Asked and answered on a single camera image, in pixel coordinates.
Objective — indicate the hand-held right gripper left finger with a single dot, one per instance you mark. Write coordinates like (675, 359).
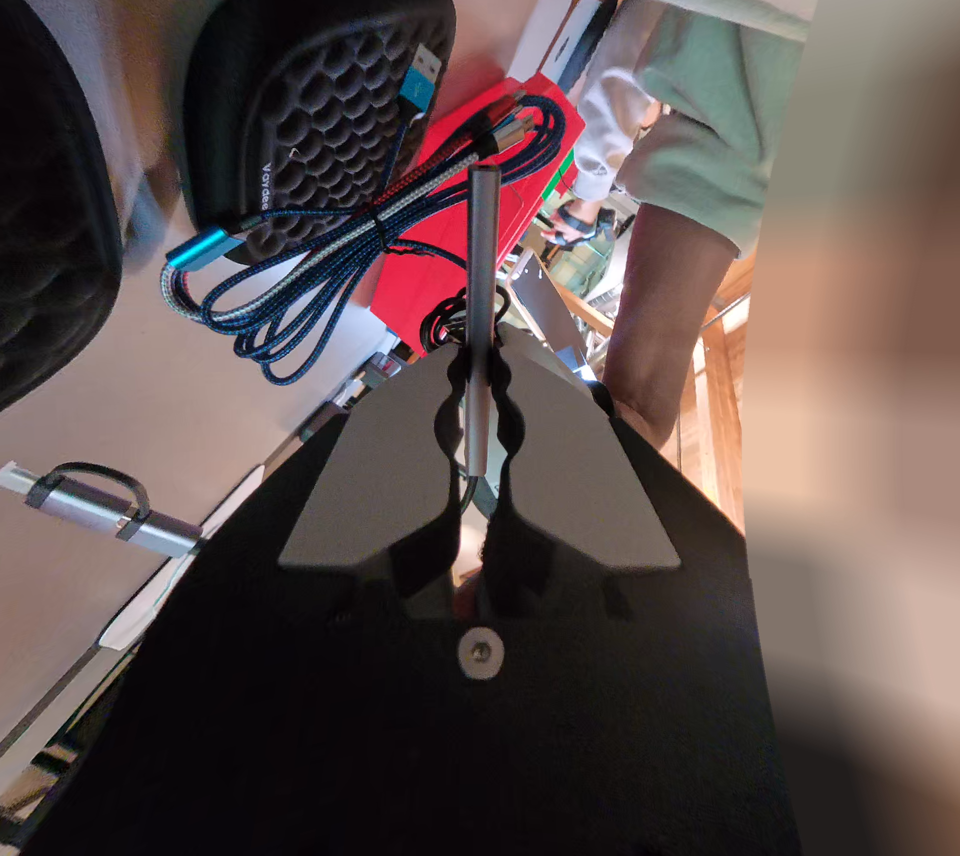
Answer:
(375, 474)

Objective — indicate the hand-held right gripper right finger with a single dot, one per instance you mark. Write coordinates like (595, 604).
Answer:
(577, 474)

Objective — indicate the grey usb hub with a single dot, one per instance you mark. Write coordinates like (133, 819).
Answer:
(482, 256)

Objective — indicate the person's left forearm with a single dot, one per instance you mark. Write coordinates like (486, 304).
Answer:
(667, 316)

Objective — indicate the silver usb adapter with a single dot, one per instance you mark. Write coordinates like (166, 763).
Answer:
(97, 507)

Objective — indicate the silver laptop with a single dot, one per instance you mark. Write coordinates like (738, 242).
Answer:
(547, 316)

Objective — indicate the wooden furniture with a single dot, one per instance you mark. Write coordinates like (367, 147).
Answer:
(720, 376)

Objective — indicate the red box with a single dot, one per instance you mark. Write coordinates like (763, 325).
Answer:
(427, 271)

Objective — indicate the black foam-lined case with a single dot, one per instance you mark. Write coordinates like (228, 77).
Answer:
(322, 114)

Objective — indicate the green shirt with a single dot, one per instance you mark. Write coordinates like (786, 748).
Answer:
(712, 106)

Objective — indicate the white box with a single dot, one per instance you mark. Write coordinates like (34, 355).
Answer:
(555, 39)

